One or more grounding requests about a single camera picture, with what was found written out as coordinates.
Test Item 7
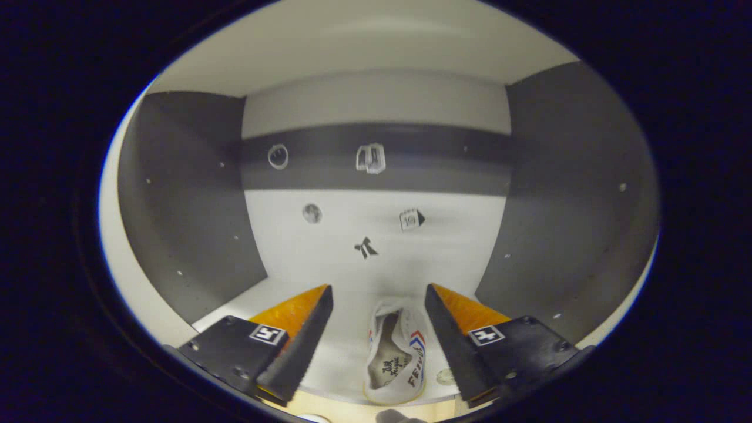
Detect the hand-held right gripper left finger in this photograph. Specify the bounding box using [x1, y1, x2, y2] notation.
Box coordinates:
[176, 284, 334, 407]

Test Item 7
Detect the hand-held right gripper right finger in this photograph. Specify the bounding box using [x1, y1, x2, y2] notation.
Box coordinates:
[424, 283, 595, 409]

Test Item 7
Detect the grey white shoe cabinet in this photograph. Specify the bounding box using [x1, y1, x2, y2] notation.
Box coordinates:
[99, 0, 662, 412]

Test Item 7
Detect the white canvas shoe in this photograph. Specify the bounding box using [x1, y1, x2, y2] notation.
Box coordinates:
[363, 298, 428, 406]

